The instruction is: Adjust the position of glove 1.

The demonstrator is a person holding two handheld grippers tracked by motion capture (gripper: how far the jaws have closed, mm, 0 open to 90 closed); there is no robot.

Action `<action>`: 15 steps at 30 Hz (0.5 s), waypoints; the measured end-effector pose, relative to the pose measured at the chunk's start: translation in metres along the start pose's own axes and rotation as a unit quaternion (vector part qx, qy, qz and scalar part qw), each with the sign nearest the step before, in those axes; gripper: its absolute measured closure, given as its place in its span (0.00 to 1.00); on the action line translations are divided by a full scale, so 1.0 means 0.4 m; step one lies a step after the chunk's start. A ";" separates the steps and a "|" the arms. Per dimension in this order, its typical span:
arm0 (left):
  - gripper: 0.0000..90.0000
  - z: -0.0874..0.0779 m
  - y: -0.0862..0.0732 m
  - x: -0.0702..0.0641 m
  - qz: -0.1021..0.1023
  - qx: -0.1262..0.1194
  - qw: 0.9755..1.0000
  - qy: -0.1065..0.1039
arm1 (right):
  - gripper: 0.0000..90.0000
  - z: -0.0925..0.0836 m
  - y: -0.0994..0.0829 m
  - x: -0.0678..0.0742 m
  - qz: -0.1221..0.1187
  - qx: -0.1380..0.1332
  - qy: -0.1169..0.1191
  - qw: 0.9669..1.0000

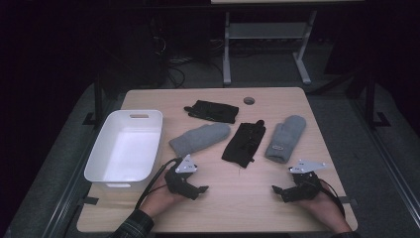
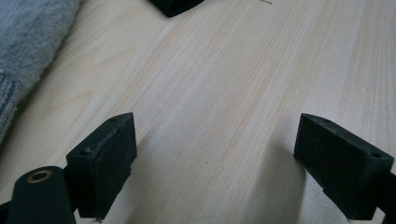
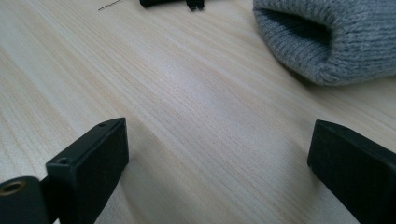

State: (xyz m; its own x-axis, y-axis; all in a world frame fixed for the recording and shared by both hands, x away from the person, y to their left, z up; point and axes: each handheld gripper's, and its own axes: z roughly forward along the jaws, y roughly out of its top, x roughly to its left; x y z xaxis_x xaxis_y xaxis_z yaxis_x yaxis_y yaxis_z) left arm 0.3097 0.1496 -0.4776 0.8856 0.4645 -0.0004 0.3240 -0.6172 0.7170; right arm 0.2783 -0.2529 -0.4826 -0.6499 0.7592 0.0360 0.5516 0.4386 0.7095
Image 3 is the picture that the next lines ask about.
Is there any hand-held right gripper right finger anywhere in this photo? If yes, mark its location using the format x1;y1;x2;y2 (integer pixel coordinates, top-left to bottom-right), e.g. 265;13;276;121
306;119;396;224

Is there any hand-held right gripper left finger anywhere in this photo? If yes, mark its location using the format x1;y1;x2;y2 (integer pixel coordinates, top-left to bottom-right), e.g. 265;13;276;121
45;117;130;224

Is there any black fabric glove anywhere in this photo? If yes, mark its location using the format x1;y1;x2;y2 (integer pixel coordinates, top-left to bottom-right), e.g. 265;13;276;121
97;0;205;12

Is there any gray knitted glove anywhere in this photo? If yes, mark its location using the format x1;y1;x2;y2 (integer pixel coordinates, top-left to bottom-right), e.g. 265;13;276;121
252;0;396;87

